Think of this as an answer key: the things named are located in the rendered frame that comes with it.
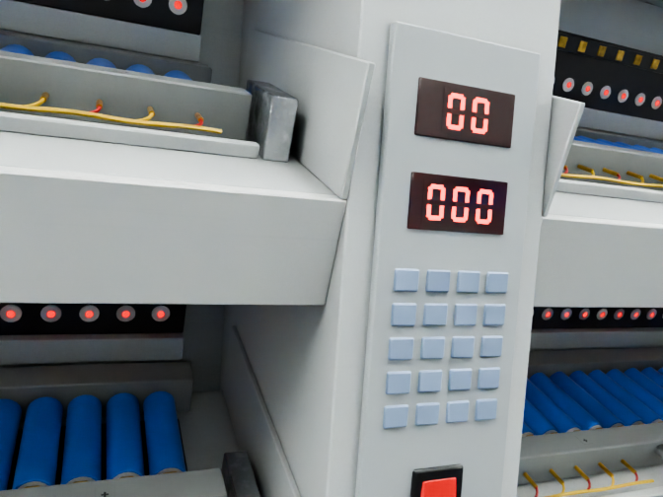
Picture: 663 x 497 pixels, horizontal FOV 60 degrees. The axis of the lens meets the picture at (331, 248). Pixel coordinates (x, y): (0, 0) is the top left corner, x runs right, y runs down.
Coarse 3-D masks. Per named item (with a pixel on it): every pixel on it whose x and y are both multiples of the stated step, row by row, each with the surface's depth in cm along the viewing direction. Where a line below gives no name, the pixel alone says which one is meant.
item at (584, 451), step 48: (576, 336) 49; (624, 336) 51; (528, 384) 43; (576, 384) 45; (624, 384) 47; (528, 432) 38; (576, 432) 38; (624, 432) 39; (528, 480) 34; (576, 480) 37; (624, 480) 38
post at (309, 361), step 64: (256, 0) 36; (320, 0) 25; (384, 0) 21; (448, 0) 22; (512, 0) 24; (384, 64) 22; (256, 320) 33; (320, 320) 23; (320, 384) 23; (512, 384) 25; (320, 448) 23; (512, 448) 25
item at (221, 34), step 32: (224, 0) 39; (576, 0) 50; (608, 0) 52; (224, 32) 39; (576, 32) 50; (608, 32) 52; (640, 32) 53; (224, 64) 39; (192, 320) 40; (192, 352) 40
